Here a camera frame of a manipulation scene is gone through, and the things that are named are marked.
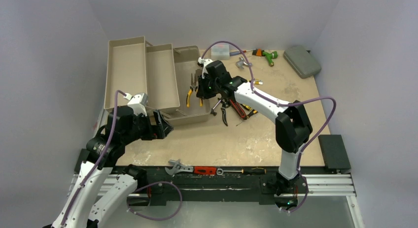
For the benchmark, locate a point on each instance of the red black folding tool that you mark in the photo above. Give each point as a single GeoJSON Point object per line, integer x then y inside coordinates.
{"type": "Point", "coordinates": [238, 109]}

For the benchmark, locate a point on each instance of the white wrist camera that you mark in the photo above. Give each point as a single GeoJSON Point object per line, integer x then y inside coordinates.
{"type": "Point", "coordinates": [137, 102]}
{"type": "Point", "coordinates": [203, 64]}

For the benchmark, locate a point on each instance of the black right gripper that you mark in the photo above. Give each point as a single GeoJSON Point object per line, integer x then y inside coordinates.
{"type": "Point", "coordinates": [201, 84]}

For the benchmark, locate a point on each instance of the black orange screwdriver on base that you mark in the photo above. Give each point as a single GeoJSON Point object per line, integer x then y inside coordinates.
{"type": "Point", "coordinates": [252, 171]}

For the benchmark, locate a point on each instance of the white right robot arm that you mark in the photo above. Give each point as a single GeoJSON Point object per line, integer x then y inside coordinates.
{"type": "Point", "coordinates": [292, 124]}

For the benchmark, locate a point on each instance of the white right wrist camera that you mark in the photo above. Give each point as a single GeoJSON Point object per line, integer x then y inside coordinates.
{"type": "Point", "coordinates": [203, 64]}

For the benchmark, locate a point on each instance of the yellow black screwdriver slim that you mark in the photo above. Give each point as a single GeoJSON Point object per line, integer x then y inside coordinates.
{"type": "Point", "coordinates": [246, 107]}

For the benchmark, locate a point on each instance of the red handled adjustable wrench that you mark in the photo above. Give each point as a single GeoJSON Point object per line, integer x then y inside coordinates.
{"type": "Point", "coordinates": [177, 167]}

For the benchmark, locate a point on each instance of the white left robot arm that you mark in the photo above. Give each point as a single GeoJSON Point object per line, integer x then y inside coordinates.
{"type": "Point", "coordinates": [83, 208]}

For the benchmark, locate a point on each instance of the black grey pruning shears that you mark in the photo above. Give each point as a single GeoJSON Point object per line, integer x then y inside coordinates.
{"type": "Point", "coordinates": [224, 106]}

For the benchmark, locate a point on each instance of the red blue small screwdriver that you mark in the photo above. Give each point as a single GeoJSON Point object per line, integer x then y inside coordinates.
{"type": "Point", "coordinates": [235, 53]}

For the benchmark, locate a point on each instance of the black corner block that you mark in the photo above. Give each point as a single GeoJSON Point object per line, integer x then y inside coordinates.
{"type": "Point", "coordinates": [83, 157]}
{"type": "Point", "coordinates": [334, 153]}

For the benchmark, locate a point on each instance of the yellow black screwdriver large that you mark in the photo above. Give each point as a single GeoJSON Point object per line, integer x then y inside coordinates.
{"type": "Point", "coordinates": [253, 112]}

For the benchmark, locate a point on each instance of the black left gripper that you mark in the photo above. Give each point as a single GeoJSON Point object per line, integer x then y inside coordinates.
{"type": "Point", "coordinates": [153, 131]}

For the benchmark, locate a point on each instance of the aluminium frame rail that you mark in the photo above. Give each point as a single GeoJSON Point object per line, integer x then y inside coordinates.
{"type": "Point", "coordinates": [315, 185]}

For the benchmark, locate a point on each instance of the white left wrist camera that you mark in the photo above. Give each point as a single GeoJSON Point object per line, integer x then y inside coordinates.
{"type": "Point", "coordinates": [137, 102]}

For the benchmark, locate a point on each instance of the yellow black pliers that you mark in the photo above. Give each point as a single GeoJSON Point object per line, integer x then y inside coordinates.
{"type": "Point", "coordinates": [193, 88]}

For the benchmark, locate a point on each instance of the black left corner block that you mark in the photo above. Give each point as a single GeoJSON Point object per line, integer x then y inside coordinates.
{"type": "Point", "coordinates": [83, 157]}

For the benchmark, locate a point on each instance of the small black handled hammer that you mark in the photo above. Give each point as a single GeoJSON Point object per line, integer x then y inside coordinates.
{"type": "Point", "coordinates": [213, 112]}

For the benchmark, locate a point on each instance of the black right corner block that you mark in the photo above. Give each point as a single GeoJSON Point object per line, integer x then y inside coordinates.
{"type": "Point", "coordinates": [334, 153]}

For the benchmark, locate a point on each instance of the grey sharpening stone block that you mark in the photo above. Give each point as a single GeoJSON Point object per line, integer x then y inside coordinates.
{"type": "Point", "coordinates": [302, 62]}

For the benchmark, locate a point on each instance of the green orange spray nozzle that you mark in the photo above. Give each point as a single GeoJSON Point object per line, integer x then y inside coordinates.
{"type": "Point", "coordinates": [268, 56]}

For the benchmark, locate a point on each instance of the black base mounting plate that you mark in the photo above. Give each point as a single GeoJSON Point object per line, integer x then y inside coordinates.
{"type": "Point", "coordinates": [163, 187]}

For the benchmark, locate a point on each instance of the beige plastic tool box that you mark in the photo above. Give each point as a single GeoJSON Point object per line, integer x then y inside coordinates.
{"type": "Point", "coordinates": [163, 72]}

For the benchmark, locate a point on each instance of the clear plastic screw box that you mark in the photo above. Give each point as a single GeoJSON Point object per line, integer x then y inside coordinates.
{"type": "Point", "coordinates": [220, 51]}

